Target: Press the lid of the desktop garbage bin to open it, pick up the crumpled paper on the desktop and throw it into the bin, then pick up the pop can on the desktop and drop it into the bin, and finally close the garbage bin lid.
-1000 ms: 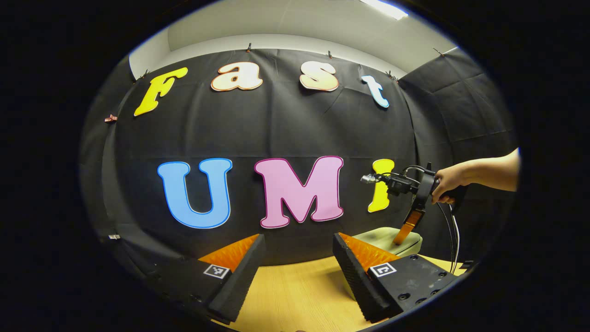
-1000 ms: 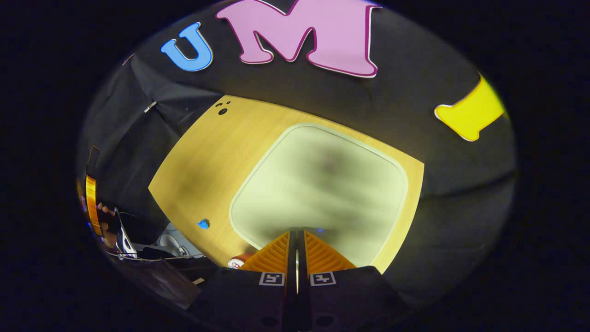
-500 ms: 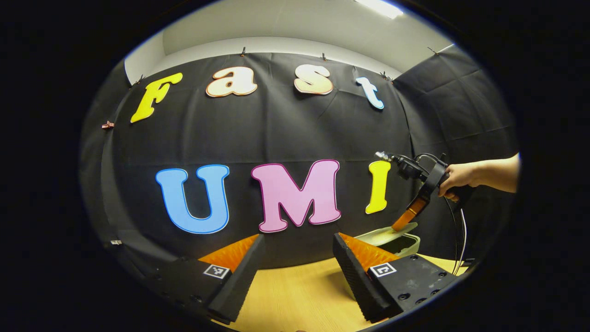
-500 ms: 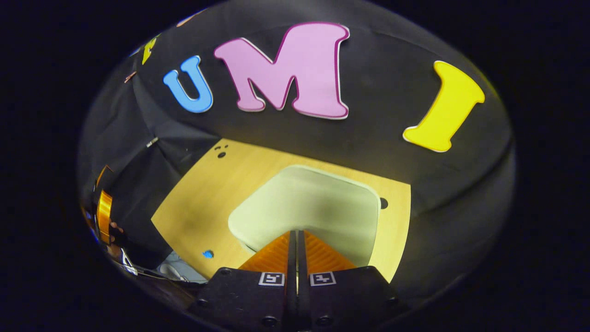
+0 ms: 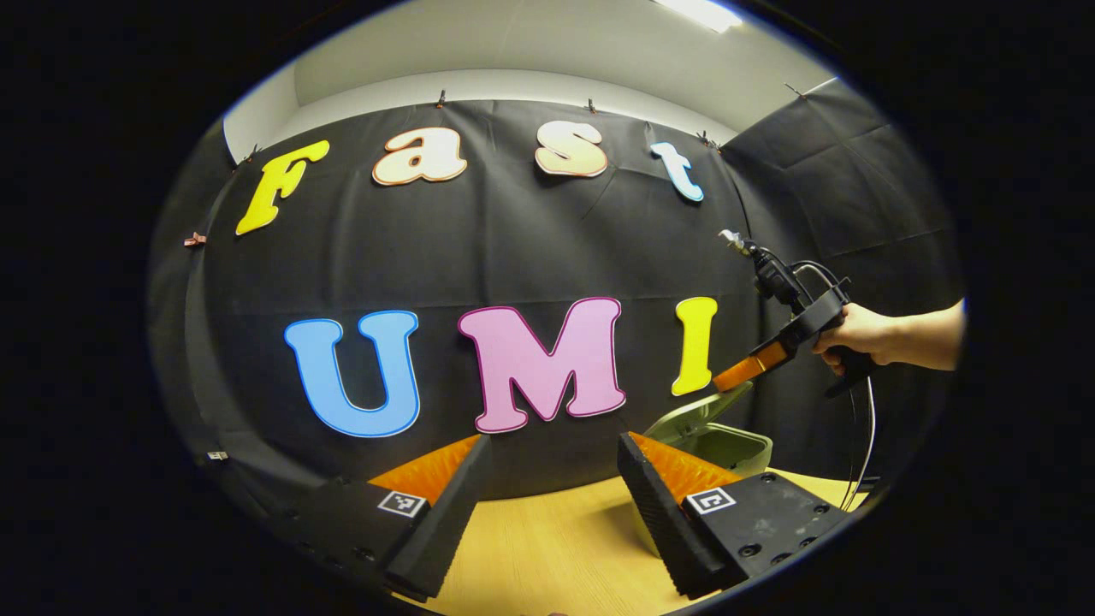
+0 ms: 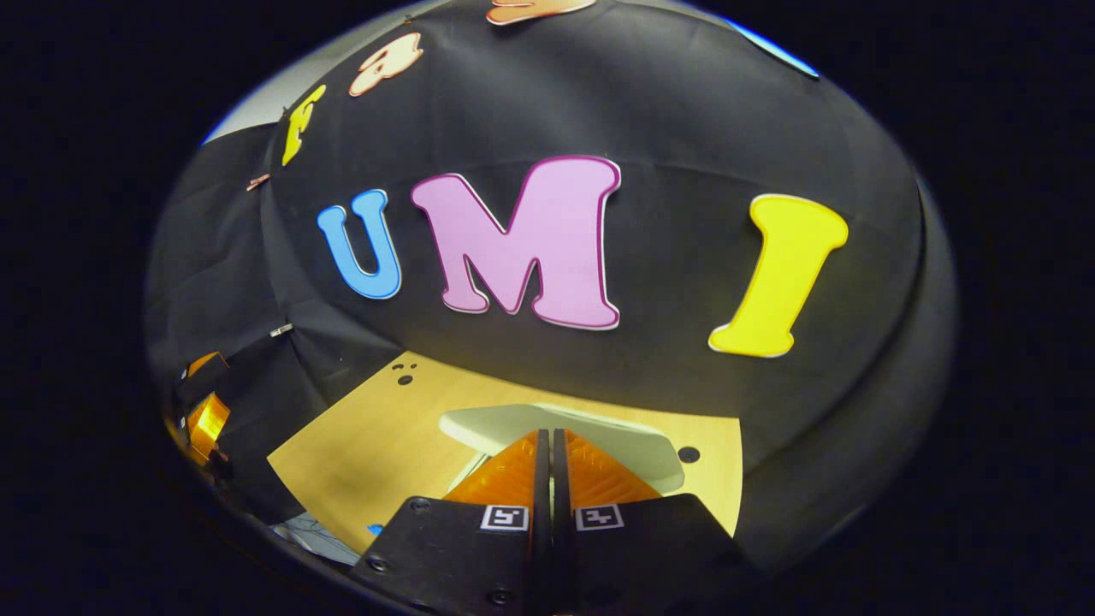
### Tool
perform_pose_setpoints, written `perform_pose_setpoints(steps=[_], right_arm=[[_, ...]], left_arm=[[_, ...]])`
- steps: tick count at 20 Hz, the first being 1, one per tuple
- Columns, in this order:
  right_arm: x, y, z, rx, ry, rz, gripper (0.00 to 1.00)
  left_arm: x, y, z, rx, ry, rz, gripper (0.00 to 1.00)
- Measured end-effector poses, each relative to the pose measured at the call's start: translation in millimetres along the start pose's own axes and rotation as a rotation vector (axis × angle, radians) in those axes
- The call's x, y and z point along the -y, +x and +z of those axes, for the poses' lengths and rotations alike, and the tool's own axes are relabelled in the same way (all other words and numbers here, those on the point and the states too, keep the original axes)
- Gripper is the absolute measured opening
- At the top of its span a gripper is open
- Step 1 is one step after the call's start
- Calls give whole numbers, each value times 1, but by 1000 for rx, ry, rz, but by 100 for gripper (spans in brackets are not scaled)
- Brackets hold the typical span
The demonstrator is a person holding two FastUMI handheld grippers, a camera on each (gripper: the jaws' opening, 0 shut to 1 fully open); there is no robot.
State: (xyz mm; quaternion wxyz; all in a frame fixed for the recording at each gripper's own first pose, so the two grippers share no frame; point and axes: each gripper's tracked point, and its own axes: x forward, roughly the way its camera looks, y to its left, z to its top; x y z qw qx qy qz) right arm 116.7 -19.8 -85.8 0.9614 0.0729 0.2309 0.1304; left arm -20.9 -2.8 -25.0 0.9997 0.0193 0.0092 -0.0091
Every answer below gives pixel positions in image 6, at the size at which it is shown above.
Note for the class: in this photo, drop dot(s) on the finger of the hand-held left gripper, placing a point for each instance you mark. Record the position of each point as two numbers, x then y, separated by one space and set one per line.
208 423
205 364

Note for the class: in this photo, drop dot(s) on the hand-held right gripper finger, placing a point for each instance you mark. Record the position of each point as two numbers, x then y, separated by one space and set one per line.
542 479
559 479

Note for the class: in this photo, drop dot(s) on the green desktop garbage bin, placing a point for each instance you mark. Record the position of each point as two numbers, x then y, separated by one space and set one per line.
513 423

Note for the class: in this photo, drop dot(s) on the small silver clip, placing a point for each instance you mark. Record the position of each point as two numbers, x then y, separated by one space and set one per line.
281 329

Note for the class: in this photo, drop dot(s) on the small pink clip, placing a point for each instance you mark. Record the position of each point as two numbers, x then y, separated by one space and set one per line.
257 181

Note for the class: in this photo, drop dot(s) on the black backdrop cloth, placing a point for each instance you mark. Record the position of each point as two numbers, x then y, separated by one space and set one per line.
667 103

